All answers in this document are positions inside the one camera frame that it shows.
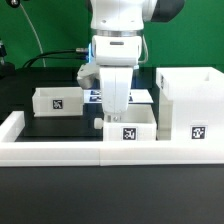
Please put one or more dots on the white front drawer tray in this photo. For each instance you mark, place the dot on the white front drawer tray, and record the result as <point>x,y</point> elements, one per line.
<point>137,124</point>

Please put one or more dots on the white drawer tray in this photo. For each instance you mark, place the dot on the white drawer tray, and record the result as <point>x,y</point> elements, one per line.
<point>58,101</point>
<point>137,124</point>

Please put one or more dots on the black stand at left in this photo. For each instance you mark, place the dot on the black stand at left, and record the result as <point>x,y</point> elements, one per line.
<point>6,68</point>

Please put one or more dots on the white U-shaped fence frame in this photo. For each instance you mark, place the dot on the white U-shaped fence frame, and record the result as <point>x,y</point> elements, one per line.
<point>15,153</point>

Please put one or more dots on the white drawer cabinet box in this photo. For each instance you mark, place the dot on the white drawer cabinet box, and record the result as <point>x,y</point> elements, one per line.
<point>191,104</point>

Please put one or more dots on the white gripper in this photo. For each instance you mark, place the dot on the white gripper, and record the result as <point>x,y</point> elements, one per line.
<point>115,85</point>

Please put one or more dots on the white fiducial marker sheet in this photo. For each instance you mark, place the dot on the white fiducial marker sheet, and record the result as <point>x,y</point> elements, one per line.
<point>136,96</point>

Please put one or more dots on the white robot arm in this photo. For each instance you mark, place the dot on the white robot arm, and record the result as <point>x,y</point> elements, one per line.
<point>118,46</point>

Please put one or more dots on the white rear drawer tray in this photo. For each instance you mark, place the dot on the white rear drawer tray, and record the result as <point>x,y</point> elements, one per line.
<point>58,101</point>

